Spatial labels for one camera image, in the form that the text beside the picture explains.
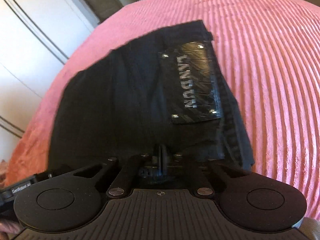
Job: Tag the black pants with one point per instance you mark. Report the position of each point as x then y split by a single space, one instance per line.
164 89

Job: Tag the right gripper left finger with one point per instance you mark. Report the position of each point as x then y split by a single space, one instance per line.
150 167

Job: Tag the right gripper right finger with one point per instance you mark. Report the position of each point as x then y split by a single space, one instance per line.
172 161

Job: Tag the white wardrobe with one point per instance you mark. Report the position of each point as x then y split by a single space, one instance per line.
37 39

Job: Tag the pink ribbed bedspread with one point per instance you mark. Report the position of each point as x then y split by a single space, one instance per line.
268 52

